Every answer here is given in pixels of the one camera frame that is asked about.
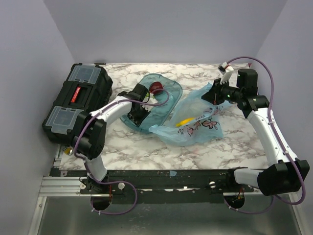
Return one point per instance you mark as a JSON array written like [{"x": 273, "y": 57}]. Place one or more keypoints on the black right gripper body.
[{"x": 224, "y": 92}]

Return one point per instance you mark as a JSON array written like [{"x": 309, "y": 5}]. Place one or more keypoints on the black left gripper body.
[{"x": 137, "y": 117}]

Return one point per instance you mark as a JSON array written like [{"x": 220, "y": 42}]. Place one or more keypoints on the teal transparent plastic tray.
[{"x": 158, "y": 114}]

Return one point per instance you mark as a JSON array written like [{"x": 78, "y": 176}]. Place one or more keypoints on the red fake apple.
[{"x": 156, "y": 88}]

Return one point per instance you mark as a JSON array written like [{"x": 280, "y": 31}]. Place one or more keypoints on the light blue plastic bag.
[{"x": 205, "y": 127}]

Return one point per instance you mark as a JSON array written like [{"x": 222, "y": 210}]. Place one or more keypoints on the yellow fake banana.
[{"x": 185, "y": 121}]

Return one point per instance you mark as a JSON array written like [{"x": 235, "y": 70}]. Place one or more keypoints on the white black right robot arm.
[{"x": 285, "y": 172}]

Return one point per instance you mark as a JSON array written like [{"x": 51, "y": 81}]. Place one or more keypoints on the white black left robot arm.
[{"x": 90, "y": 128}]

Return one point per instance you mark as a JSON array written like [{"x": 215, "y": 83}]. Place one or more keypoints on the black plastic toolbox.
[{"x": 86, "y": 89}]

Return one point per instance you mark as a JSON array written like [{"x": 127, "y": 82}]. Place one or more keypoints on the small yellow metal object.
[{"x": 68, "y": 150}]

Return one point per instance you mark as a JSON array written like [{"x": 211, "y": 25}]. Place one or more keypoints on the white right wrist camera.
[{"x": 225, "y": 71}]

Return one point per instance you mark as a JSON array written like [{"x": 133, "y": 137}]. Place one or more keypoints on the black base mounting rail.
[{"x": 160, "y": 186}]

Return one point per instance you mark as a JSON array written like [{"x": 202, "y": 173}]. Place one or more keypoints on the aluminium extrusion rail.
[{"x": 60, "y": 187}]

